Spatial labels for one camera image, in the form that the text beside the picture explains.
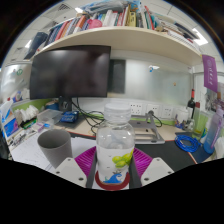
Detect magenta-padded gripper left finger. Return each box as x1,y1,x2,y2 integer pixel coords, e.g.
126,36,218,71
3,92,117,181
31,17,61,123
54,146,99,190

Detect clear plastic box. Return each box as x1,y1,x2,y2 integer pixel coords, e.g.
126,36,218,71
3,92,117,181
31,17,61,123
36,108,64,126

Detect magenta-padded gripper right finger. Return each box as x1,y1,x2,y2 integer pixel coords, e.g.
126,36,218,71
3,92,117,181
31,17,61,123
128,147,175,190

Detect white tissue stack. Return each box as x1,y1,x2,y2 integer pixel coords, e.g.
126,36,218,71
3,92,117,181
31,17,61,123
14,104,39,127

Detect small blue box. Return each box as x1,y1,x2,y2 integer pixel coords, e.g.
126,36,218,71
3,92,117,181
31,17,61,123
59,110,80,124

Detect clear plastic drink bottle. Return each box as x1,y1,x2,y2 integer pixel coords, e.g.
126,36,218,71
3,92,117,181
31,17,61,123
95,102,136,186

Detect purple hanging banner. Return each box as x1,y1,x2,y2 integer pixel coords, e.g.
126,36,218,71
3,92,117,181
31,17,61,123
201,54,219,94

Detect white paper sheets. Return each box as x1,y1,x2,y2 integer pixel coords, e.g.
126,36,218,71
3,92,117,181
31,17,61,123
9,133,98,171

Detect large purple water bottle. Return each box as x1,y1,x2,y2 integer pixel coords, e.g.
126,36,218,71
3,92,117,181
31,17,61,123
203,106,224,155

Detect black desk mat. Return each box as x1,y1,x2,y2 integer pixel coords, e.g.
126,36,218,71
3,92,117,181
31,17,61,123
133,139,198,168

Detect grey cup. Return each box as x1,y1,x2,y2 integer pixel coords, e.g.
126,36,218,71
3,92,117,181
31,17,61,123
36,129,73,169

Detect white jar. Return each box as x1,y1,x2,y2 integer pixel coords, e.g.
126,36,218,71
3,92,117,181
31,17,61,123
175,107,190,126

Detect dark wine bottle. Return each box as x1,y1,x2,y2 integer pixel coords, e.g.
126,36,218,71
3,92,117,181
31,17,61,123
187,88,197,118

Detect white wall power outlet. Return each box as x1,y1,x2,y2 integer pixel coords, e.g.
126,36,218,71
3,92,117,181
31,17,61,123
161,105,176,119
129,102,144,116
145,103,161,118

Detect grey metal laptop stand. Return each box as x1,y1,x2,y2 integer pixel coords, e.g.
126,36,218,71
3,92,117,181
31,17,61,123
128,111,166,145

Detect coiled blue cable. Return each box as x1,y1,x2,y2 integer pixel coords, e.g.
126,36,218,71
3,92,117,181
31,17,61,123
174,134,201,154

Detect black cables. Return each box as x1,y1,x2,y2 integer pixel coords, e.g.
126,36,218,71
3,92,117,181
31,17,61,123
70,98,106,129

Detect black computer monitor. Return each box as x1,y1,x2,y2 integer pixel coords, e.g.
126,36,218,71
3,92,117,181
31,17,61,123
29,45,112,111

